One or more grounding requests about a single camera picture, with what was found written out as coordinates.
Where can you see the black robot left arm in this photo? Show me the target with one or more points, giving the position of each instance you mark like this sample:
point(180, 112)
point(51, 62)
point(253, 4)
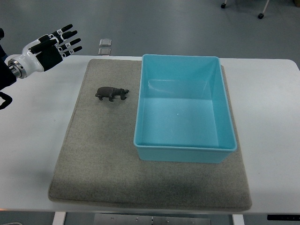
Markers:
point(7, 78)

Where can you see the grey felt mat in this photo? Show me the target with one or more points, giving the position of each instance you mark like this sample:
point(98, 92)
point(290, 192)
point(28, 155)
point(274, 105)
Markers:
point(99, 165)

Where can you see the white table leg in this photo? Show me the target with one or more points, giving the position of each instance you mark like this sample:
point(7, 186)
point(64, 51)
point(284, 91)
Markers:
point(59, 218)
point(238, 219)

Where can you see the right black caster wheel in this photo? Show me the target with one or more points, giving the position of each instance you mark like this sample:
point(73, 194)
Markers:
point(260, 16)

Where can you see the blue plastic box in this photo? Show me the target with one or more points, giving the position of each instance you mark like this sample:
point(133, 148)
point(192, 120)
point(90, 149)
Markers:
point(183, 113)

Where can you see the upper floor outlet plate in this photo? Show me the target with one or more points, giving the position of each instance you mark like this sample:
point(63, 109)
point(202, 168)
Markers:
point(105, 42)

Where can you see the floor outlet plate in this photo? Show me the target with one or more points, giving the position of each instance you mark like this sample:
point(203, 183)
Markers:
point(104, 51)
point(105, 42)

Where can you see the metal table crossbar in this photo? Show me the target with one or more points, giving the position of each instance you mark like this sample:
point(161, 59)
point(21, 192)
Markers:
point(117, 219)

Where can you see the black table control panel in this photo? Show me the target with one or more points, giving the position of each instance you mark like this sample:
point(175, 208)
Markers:
point(283, 217)

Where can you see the white table leg right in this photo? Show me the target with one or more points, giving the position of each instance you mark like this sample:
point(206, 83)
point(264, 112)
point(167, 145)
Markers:
point(238, 219)

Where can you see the white table leg left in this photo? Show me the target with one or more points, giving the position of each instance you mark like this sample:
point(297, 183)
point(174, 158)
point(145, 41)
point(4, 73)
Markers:
point(59, 218)

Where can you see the lower floor outlet plate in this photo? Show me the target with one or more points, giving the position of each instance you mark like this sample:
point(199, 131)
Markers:
point(104, 51)

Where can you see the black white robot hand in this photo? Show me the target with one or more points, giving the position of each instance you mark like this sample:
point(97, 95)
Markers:
point(44, 53)

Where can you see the brown toy hippo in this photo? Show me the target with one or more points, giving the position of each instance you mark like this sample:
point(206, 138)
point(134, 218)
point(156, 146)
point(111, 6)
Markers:
point(110, 93)

